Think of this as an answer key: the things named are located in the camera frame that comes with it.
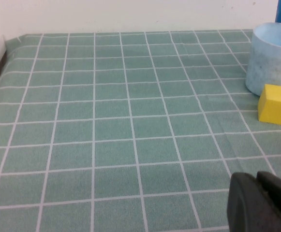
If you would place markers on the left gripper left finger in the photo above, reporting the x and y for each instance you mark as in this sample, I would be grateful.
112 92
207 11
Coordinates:
246 207

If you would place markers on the light blue plastic cup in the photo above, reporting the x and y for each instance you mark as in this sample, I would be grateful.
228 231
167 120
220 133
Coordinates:
268 67

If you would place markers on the yellow foam cube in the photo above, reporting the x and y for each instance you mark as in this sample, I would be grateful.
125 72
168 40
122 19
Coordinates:
275 106

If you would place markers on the green checked tablecloth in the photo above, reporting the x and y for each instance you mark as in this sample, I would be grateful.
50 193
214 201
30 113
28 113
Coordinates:
130 145

